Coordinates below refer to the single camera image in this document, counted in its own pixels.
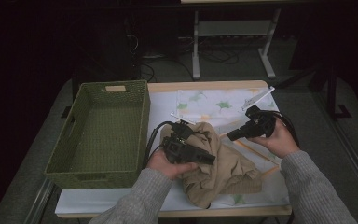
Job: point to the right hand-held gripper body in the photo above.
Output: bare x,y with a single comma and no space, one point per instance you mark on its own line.
261,124

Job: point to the black metal stand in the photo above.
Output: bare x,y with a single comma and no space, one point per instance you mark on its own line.
332,93

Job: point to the green woven basket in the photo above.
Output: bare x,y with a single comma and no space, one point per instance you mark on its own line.
105,133

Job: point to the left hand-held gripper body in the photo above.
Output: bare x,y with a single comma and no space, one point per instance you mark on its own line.
178,149

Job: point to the white metal table frame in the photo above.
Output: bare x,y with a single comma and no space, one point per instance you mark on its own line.
195,46

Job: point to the person's left hand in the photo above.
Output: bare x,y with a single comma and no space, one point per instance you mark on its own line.
163,166

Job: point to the white table mat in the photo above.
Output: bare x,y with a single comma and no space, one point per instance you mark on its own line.
161,105

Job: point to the leaf print mesh laundry bag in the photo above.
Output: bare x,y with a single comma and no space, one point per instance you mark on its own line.
217,99

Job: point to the beige garment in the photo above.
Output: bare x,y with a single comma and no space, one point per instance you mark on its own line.
227,168

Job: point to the person's right hand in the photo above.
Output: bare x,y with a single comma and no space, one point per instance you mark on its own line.
279,141

